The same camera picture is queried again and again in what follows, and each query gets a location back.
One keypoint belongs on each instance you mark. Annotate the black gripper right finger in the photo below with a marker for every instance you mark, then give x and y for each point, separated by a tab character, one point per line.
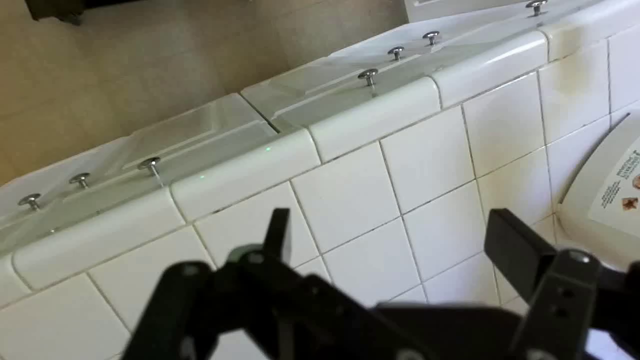
568	293

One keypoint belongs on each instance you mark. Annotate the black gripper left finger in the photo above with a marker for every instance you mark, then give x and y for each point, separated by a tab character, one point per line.
192	306

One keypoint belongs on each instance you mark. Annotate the white compost bin green liner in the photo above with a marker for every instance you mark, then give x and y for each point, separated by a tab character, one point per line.
600	208

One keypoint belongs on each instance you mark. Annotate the chrome cabinet knob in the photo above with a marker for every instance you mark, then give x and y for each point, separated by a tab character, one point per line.
537	6
432	37
368	76
30	200
81	180
150	165
397	53

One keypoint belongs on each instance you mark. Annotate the white cabinet drawer front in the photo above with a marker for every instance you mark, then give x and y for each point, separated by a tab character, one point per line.
476	49
187	143

